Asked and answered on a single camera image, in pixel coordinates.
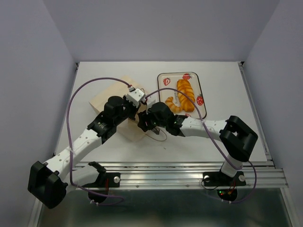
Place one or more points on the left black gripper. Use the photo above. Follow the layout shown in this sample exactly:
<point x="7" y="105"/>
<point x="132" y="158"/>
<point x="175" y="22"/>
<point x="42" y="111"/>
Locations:
<point x="134" y="108"/>

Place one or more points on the metal tongs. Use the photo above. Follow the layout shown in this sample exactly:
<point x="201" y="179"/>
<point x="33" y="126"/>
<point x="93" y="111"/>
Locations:
<point x="156" y="130"/>

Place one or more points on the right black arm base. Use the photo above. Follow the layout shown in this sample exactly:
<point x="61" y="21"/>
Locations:
<point x="225" y="182"/>

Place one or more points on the orange braided fake bread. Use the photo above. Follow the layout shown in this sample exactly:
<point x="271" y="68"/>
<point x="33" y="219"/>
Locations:
<point x="186" y="96"/>

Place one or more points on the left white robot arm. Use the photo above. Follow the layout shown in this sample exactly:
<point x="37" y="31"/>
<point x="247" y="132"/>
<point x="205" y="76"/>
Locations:
<point x="52" y="180"/>

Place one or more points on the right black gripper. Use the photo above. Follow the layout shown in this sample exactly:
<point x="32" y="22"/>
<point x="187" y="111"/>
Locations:
<point x="143" y="117"/>

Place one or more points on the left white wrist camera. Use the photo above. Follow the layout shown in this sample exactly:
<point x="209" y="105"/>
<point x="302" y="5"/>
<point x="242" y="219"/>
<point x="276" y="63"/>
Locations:
<point x="135" y="96"/>

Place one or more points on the fake croissant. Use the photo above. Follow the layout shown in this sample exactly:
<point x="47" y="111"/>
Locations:
<point x="175" y="109"/>

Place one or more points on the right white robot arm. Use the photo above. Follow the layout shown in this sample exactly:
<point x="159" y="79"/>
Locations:
<point x="234" y="139"/>

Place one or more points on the aluminium mounting rail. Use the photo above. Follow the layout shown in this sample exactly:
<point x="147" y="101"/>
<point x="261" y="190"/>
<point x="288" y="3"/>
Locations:
<point x="186" y="175"/>

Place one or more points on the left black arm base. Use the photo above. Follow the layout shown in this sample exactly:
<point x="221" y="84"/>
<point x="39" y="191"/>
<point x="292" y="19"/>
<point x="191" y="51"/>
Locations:
<point x="103" y="180"/>

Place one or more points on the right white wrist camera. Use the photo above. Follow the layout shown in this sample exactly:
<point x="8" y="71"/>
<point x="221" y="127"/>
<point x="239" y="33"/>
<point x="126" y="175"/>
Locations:
<point x="149" y="103"/>

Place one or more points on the strawberry pattern tray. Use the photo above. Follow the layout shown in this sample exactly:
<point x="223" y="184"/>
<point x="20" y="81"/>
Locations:
<point x="167" y="82"/>

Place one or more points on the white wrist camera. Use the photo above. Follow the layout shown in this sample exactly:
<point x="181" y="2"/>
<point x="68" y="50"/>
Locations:
<point x="149" y="103"/>
<point x="135" y="96"/>

